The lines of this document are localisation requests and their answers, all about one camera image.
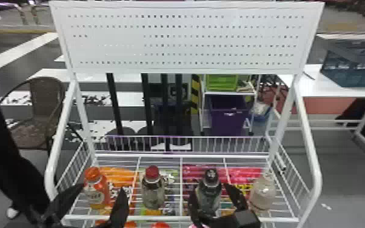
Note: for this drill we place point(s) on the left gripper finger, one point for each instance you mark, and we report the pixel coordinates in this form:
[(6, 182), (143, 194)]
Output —
[(62, 203), (119, 211)]

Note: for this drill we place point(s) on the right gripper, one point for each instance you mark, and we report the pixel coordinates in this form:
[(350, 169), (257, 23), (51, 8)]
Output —
[(216, 223)]

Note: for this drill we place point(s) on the dark bottle with black cap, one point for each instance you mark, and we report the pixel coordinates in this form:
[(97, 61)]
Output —
[(209, 194)]

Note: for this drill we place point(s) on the pink snack packet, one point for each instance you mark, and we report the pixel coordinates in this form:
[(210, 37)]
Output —
[(201, 175)]

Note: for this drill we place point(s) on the orange bottle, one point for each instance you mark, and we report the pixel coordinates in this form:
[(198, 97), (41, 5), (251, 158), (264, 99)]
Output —
[(97, 187)]

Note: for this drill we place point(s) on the orange snack packet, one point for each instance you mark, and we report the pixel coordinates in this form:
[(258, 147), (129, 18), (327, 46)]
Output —
[(119, 176)]

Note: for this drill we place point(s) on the clear bottle with red cap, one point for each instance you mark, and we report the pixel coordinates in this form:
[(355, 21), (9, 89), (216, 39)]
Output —
[(152, 191)]

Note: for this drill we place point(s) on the pale clear bottle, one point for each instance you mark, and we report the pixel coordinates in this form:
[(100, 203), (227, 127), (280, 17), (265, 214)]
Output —
[(263, 192)]

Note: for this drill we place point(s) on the purple crate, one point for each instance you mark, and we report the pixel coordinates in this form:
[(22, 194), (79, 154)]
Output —
[(228, 114)]

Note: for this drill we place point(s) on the brown wicker chair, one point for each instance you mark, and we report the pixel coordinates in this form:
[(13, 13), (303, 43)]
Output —
[(44, 95)]

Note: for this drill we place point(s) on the green basket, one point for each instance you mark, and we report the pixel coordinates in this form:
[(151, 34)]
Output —
[(221, 82)]

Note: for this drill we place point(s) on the white side table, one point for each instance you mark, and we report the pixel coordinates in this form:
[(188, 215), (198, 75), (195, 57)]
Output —
[(329, 89)]

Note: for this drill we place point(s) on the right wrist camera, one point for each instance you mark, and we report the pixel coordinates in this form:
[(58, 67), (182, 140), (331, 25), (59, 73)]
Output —
[(246, 219)]

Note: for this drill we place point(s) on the yellow black striped post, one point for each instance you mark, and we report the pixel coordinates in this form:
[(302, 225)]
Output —
[(195, 92)]

